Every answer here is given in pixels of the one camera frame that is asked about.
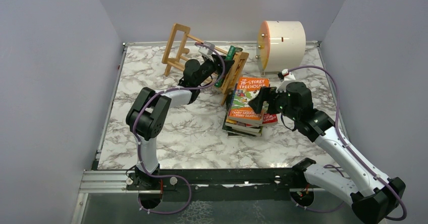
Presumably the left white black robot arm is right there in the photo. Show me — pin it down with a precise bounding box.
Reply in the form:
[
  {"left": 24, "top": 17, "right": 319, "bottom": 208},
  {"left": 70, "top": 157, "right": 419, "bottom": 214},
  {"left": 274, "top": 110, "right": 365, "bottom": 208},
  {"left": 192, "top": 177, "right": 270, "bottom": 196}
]
[{"left": 126, "top": 55, "right": 234, "bottom": 189}]

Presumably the red 13-storey treehouse book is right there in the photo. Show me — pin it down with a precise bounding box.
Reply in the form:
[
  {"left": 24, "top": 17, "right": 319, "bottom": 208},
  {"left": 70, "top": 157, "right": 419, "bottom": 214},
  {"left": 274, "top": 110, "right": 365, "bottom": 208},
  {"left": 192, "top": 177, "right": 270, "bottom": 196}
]
[{"left": 261, "top": 113, "right": 278, "bottom": 126}]

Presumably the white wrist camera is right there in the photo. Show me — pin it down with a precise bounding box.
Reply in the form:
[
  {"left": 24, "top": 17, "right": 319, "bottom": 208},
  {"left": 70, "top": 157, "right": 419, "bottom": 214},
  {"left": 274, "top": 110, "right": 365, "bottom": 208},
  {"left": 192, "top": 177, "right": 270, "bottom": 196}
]
[
  {"left": 198, "top": 42, "right": 215, "bottom": 62},
  {"left": 276, "top": 69, "right": 296, "bottom": 93}
]

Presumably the orange 78-storey treehouse book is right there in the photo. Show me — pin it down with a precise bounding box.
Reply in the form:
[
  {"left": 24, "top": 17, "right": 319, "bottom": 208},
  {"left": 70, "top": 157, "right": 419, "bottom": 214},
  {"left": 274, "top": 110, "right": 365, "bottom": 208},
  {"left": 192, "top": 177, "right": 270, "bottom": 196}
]
[{"left": 228, "top": 77, "right": 270, "bottom": 126}]

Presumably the aluminium table frame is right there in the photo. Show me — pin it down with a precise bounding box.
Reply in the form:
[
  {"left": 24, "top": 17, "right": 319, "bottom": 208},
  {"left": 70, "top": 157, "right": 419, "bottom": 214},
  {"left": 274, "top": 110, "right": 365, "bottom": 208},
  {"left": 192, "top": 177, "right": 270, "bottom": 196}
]
[{"left": 79, "top": 42, "right": 358, "bottom": 223}]

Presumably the orange Huckleberry Finn book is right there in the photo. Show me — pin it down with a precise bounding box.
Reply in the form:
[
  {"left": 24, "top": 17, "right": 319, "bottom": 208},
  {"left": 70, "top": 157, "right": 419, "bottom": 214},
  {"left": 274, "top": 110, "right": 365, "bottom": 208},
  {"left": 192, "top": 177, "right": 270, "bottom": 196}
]
[{"left": 230, "top": 57, "right": 245, "bottom": 86}]

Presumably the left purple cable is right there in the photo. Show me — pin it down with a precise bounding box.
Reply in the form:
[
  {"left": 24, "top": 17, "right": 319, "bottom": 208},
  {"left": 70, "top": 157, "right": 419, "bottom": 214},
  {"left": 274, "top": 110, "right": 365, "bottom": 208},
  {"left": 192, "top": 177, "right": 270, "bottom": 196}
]
[{"left": 132, "top": 42, "right": 226, "bottom": 215}]

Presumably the blue sunset cover book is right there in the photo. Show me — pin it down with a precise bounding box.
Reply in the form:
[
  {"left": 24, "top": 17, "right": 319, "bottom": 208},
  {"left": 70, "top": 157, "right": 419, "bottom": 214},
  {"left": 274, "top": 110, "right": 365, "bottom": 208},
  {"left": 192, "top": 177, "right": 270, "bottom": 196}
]
[{"left": 225, "top": 83, "right": 238, "bottom": 112}]

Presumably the white cylindrical drum box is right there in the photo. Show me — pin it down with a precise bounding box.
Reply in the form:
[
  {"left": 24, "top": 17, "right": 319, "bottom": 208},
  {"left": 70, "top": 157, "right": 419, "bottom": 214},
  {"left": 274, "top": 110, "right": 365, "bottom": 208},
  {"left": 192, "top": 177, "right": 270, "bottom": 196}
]
[{"left": 256, "top": 21, "right": 306, "bottom": 76}]

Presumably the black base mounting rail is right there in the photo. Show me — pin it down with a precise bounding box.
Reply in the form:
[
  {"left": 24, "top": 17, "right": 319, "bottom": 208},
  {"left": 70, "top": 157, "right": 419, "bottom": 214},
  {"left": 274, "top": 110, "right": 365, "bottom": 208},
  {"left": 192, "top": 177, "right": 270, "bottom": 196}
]
[{"left": 126, "top": 168, "right": 314, "bottom": 202}]

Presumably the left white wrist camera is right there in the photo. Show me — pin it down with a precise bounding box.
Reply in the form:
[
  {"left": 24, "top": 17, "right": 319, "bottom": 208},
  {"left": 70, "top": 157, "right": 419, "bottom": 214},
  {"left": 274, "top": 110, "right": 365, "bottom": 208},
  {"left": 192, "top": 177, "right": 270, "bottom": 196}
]
[{"left": 198, "top": 42, "right": 215, "bottom": 62}]

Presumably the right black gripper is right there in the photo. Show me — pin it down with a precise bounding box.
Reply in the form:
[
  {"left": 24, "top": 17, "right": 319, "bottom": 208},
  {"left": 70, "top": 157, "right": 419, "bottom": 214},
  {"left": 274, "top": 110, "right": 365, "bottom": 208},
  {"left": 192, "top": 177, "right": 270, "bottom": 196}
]
[{"left": 249, "top": 86, "right": 299, "bottom": 121}]

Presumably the purple cable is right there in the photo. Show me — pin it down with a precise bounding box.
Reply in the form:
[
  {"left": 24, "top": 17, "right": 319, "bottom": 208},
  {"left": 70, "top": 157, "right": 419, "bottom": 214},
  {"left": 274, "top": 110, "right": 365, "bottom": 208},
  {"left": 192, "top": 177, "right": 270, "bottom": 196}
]
[
  {"left": 277, "top": 65, "right": 408, "bottom": 221},
  {"left": 132, "top": 42, "right": 226, "bottom": 215}
]

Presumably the wooden book rack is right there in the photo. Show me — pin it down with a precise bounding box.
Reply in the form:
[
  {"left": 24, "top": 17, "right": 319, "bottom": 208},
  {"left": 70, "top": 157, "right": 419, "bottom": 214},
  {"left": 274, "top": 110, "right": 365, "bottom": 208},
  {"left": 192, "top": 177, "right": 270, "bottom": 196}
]
[{"left": 162, "top": 23, "right": 249, "bottom": 105}]

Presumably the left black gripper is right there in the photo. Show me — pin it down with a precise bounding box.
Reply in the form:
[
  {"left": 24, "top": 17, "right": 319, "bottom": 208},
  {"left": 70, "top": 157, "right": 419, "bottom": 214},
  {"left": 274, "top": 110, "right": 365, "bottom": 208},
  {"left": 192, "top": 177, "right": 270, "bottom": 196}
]
[{"left": 195, "top": 54, "right": 234, "bottom": 87}]

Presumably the green 104-storey treehouse book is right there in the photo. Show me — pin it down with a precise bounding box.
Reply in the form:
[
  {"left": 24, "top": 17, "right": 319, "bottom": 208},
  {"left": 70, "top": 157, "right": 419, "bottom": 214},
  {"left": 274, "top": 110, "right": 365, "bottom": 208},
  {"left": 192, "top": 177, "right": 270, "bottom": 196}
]
[{"left": 215, "top": 45, "right": 243, "bottom": 88}]

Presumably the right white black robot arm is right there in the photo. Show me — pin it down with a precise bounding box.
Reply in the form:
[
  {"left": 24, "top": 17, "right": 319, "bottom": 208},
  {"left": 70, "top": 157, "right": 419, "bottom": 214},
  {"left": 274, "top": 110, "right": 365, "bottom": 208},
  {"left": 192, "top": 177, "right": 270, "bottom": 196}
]
[{"left": 249, "top": 82, "right": 406, "bottom": 223}]

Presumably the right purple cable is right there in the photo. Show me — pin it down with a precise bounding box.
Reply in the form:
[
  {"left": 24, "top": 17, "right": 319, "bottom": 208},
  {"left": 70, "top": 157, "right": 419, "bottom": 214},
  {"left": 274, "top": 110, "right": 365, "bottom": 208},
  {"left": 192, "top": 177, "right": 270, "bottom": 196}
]
[{"left": 277, "top": 65, "right": 408, "bottom": 221}]

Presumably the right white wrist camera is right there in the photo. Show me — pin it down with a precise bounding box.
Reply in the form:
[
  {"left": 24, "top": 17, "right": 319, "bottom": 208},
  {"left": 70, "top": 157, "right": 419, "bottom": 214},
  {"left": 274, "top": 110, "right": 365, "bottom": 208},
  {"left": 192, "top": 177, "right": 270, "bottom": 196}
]
[{"left": 276, "top": 69, "right": 296, "bottom": 93}]

